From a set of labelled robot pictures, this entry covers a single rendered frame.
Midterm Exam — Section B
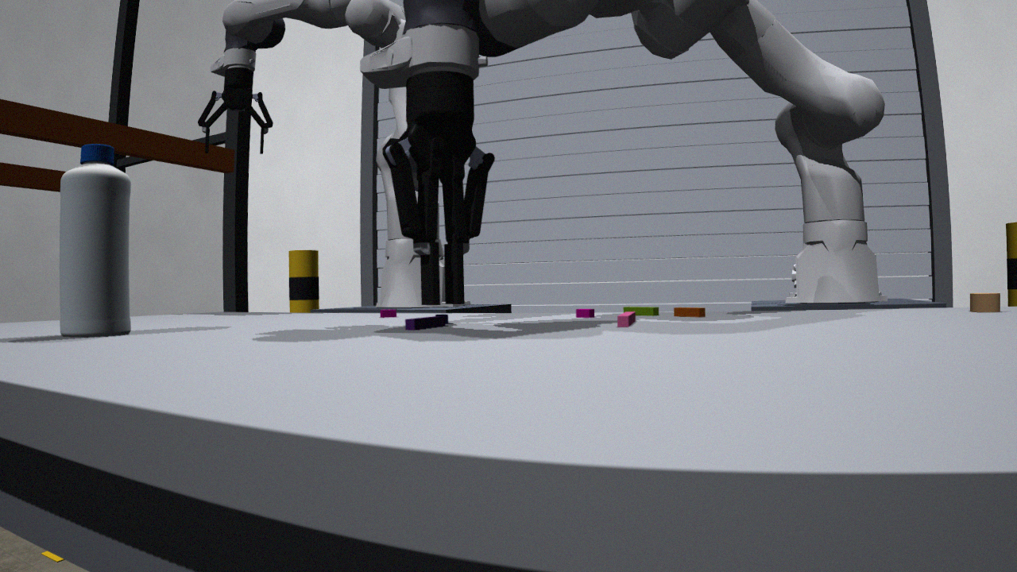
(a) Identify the dark purple rod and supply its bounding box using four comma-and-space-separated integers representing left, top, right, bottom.
405, 316, 446, 330

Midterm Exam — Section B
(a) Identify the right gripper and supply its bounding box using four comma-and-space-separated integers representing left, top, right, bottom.
198, 68, 273, 154

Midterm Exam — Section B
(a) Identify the white plastic bottle with blue cap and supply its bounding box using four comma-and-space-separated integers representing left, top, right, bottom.
60, 144, 131, 337

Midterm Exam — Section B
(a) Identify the lime green rod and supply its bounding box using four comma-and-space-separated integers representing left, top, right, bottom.
624, 307, 659, 316

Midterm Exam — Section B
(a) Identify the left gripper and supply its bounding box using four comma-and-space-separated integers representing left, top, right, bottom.
383, 71, 495, 305

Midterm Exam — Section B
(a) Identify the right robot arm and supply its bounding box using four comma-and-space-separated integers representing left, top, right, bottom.
211, 0, 471, 307

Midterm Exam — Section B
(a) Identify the brown cylinder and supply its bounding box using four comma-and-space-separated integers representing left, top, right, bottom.
970, 293, 1000, 312

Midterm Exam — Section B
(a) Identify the orange rod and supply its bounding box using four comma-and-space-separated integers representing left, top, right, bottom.
674, 307, 706, 317

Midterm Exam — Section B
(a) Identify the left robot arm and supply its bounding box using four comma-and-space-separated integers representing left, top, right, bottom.
360, 0, 887, 303

